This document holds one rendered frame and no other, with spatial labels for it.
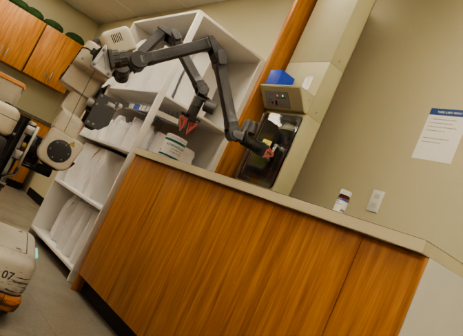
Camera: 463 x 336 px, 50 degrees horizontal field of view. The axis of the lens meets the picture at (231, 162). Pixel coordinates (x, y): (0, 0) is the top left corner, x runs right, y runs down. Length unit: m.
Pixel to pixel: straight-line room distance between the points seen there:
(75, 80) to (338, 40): 1.32
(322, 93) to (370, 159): 0.44
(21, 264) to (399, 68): 2.15
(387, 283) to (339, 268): 0.19
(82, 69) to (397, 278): 1.62
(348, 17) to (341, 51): 0.18
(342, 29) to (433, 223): 1.08
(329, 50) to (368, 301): 1.46
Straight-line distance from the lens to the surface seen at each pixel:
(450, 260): 1.68
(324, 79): 2.60
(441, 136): 2.59
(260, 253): 1.97
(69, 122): 2.36
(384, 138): 2.75
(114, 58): 2.26
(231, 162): 2.73
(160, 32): 2.87
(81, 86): 2.40
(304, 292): 1.78
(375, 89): 2.96
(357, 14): 2.77
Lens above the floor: 0.74
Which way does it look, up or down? 7 degrees up
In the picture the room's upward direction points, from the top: 25 degrees clockwise
